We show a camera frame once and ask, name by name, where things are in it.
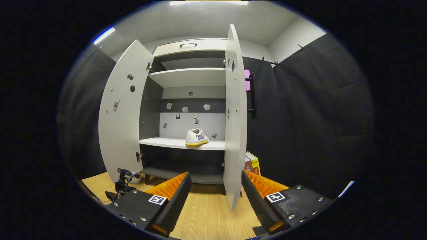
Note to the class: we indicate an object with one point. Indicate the white shoe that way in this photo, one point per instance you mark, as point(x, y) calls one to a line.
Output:
point(196, 137)

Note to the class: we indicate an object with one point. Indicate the black backdrop cloth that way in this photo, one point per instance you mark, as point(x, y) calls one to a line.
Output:
point(317, 116)

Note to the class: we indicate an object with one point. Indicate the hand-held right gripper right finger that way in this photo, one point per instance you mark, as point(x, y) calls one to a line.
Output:
point(257, 206)

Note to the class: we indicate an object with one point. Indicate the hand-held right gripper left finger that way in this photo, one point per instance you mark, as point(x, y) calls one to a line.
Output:
point(176, 203)

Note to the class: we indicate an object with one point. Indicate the white shoe cabinet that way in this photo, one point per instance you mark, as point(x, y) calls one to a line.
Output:
point(190, 76)

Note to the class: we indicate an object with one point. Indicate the white shoe cabinet door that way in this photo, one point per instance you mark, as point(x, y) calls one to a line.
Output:
point(235, 133)
point(123, 133)

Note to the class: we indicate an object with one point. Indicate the long ceiling light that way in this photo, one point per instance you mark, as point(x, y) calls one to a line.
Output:
point(104, 35)
point(206, 2)

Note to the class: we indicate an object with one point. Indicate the small white rounded object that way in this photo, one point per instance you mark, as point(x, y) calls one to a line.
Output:
point(136, 180)

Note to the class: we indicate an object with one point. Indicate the white cabinet drawer front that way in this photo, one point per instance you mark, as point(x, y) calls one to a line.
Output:
point(206, 45)

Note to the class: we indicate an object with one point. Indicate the yellow and red box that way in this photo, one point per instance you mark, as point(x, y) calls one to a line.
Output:
point(255, 165)

